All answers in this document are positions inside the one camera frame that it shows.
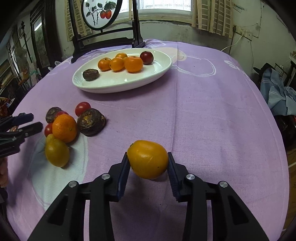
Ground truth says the dark brown wrinkled fruit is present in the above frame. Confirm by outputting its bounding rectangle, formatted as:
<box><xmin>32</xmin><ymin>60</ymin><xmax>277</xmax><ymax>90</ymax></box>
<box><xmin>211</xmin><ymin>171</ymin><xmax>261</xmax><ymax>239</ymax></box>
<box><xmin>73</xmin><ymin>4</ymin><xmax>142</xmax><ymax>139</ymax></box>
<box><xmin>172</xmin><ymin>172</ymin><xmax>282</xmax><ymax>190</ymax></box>
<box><xmin>46</xmin><ymin>106</ymin><xmax>62</xmax><ymax>123</ymax></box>
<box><xmin>77</xmin><ymin>108</ymin><xmax>107</xmax><ymax>137</ymax></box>

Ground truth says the red cherry tomato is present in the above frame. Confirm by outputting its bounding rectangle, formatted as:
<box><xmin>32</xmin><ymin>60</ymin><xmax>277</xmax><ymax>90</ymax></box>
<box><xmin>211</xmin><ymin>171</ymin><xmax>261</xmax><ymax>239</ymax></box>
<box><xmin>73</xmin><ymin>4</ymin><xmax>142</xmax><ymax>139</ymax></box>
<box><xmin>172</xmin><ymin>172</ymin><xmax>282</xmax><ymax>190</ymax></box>
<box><xmin>75</xmin><ymin>101</ymin><xmax>91</xmax><ymax>117</ymax></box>
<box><xmin>44</xmin><ymin>123</ymin><xmax>53</xmax><ymax>137</ymax></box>
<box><xmin>55</xmin><ymin>111</ymin><xmax>68</xmax><ymax>117</ymax></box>

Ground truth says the small mandarin on plate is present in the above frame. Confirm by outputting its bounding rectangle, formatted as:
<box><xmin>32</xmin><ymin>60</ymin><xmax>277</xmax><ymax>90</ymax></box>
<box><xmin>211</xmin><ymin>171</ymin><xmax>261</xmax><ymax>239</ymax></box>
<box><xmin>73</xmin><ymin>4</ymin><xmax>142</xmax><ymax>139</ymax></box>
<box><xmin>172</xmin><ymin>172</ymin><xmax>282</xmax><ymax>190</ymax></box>
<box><xmin>116</xmin><ymin>53</ymin><xmax>127</xmax><ymax>59</ymax></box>

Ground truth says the blue cloth pile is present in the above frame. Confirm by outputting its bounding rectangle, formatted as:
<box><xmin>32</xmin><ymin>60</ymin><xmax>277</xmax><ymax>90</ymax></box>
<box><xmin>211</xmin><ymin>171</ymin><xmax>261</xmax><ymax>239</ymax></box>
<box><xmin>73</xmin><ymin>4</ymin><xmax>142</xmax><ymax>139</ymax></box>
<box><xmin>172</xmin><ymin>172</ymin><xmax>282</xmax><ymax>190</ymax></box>
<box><xmin>260</xmin><ymin>68</ymin><xmax>296</xmax><ymax>116</ymax></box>

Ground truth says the brown passion fruit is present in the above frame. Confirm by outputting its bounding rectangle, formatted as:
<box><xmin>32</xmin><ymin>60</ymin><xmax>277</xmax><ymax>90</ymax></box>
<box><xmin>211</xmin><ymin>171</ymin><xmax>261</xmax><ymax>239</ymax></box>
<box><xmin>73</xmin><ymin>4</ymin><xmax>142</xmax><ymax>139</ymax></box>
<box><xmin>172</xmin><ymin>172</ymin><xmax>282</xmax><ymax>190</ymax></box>
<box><xmin>82</xmin><ymin>69</ymin><xmax>99</xmax><ymax>81</ymax></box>

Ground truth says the right beige curtain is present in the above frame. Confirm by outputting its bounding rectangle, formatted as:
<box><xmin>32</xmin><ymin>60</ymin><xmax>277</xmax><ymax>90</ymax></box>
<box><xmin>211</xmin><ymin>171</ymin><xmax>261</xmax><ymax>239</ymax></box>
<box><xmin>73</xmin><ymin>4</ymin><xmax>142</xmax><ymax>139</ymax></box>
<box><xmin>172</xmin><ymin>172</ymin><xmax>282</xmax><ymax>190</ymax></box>
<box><xmin>192</xmin><ymin>0</ymin><xmax>233</xmax><ymax>39</ymax></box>

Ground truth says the beige curtain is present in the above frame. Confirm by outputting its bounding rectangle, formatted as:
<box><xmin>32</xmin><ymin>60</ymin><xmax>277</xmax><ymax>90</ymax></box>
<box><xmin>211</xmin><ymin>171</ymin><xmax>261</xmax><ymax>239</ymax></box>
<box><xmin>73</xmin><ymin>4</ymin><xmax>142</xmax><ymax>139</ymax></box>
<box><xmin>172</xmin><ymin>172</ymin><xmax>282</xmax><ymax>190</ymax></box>
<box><xmin>192</xmin><ymin>0</ymin><xmax>233</xmax><ymax>39</ymax></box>
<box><xmin>65</xmin><ymin>0</ymin><xmax>92</xmax><ymax>42</ymax></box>

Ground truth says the person's hand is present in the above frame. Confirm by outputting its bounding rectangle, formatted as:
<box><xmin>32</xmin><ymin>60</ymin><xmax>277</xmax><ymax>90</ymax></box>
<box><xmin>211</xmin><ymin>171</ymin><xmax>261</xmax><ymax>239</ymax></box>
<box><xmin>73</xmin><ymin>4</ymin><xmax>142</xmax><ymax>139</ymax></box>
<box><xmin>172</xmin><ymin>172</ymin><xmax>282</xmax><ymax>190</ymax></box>
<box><xmin>0</xmin><ymin>157</ymin><xmax>9</xmax><ymax>188</ymax></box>

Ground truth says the dark red plum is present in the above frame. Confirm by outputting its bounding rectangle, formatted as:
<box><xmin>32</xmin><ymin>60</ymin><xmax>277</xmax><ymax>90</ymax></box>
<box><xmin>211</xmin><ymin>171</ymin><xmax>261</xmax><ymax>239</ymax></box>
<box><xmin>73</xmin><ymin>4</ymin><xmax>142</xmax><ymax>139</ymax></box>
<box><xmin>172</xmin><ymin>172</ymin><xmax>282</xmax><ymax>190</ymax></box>
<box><xmin>140</xmin><ymin>51</ymin><xmax>154</xmax><ymax>65</ymax></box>

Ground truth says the large orange persimmon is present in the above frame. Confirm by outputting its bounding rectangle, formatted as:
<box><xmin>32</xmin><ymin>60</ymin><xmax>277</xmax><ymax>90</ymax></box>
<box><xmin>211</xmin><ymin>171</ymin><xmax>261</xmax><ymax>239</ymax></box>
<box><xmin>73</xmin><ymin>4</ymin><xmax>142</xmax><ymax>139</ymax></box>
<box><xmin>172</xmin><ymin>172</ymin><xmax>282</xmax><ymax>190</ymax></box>
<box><xmin>127</xmin><ymin>140</ymin><xmax>169</xmax><ymax>180</ymax></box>

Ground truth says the white oval plate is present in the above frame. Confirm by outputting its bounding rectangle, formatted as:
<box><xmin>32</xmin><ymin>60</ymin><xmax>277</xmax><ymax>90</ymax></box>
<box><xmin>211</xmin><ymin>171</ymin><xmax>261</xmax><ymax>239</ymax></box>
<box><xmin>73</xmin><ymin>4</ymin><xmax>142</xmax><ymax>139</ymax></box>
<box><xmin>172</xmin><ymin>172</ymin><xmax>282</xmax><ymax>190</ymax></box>
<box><xmin>72</xmin><ymin>48</ymin><xmax>172</xmax><ymax>93</ymax></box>

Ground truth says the left beige curtain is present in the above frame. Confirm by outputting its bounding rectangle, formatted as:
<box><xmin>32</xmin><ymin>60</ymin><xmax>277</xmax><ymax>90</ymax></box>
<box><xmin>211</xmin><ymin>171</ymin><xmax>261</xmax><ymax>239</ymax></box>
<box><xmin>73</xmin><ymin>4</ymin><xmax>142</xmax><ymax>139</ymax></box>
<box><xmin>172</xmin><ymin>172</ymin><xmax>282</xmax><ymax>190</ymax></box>
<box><xmin>65</xmin><ymin>0</ymin><xmax>92</xmax><ymax>42</ymax></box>

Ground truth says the large mandarin orange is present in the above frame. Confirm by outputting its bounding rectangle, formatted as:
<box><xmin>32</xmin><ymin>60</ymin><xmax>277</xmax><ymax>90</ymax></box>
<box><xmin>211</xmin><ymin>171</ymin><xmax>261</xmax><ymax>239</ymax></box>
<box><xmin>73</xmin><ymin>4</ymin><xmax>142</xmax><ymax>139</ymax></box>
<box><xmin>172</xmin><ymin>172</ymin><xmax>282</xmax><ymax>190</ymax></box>
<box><xmin>52</xmin><ymin>114</ymin><xmax>78</xmax><ymax>143</ymax></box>

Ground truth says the purple tablecloth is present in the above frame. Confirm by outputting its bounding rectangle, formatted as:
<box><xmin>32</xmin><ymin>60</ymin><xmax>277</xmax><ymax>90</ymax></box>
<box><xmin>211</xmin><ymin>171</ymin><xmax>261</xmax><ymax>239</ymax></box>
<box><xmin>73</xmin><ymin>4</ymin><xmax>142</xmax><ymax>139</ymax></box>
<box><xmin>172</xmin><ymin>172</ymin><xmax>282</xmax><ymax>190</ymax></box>
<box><xmin>7</xmin><ymin>40</ymin><xmax>290</xmax><ymax>240</ymax></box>

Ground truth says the yellow lemon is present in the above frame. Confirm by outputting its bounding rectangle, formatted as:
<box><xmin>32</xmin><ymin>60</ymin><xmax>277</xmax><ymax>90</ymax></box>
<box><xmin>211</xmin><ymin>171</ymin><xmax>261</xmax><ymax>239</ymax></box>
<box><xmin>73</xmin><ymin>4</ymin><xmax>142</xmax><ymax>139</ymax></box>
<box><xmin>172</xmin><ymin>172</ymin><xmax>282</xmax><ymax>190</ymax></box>
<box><xmin>45</xmin><ymin>133</ymin><xmax>70</xmax><ymax>168</ymax></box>

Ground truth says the black framed persimmon painting stand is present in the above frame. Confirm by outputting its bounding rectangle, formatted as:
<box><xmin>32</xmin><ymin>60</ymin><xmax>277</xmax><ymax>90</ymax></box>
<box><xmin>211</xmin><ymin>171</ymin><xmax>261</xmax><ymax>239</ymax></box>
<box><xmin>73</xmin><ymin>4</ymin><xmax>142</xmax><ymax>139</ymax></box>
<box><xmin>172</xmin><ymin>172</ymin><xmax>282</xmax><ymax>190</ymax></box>
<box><xmin>68</xmin><ymin>1</ymin><xmax>145</xmax><ymax>63</ymax></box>

